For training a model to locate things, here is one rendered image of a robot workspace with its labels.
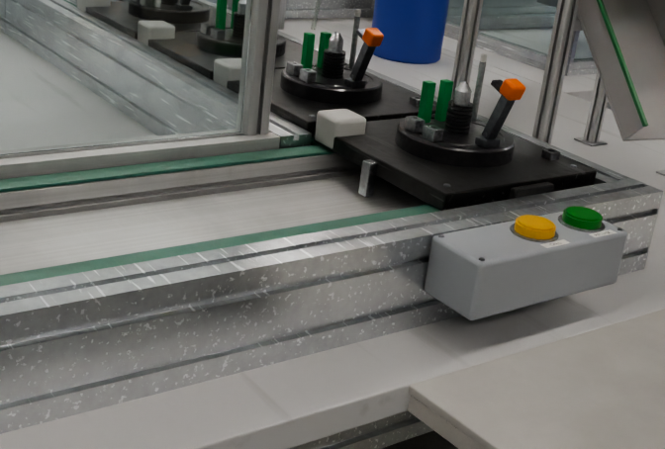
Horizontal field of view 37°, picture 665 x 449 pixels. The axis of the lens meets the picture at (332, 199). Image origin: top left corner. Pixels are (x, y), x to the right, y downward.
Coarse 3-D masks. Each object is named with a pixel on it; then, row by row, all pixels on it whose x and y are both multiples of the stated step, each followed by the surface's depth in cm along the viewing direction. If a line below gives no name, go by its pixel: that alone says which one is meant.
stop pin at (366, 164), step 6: (366, 162) 111; (372, 162) 111; (366, 168) 111; (372, 168) 111; (366, 174) 112; (372, 174) 112; (360, 180) 113; (366, 180) 112; (372, 180) 112; (360, 186) 113; (366, 186) 112; (372, 186) 112; (360, 192) 113; (366, 192) 112; (372, 192) 113
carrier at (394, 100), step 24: (312, 48) 138; (336, 48) 135; (288, 72) 135; (312, 72) 132; (336, 72) 136; (288, 96) 132; (312, 96) 131; (336, 96) 131; (360, 96) 132; (384, 96) 138; (408, 96) 139; (288, 120) 125; (312, 120) 123
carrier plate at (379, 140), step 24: (384, 120) 127; (336, 144) 118; (360, 144) 116; (384, 144) 117; (528, 144) 124; (384, 168) 111; (408, 168) 110; (432, 168) 111; (456, 168) 112; (480, 168) 112; (504, 168) 113; (528, 168) 114; (552, 168) 116; (576, 168) 117; (408, 192) 108; (432, 192) 105; (456, 192) 104; (480, 192) 106; (504, 192) 108
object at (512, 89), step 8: (496, 80) 112; (504, 80) 110; (512, 80) 110; (496, 88) 111; (504, 88) 110; (512, 88) 109; (520, 88) 109; (504, 96) 110; (512, 96) 109; (520, 96) 110; (504, 104) 110; (512, 104) 111; (496, 112) 111; (504, 112) 111; (496, 120) 112; (504, 120) 112; (488, 128) 113; (496, 128) 112; (488, 136) 113; (496, 136) 114
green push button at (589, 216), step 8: (568, 208) 103; (576, 208) 103; (584, 208) 103; (568, 216) 101; (576, 216) 101; (584, 216) 101; (592, 216) 101; (600, 216) 102; (576, 224) 101; (584, 224) 100; (592, 224) 100; (600, 224) 101
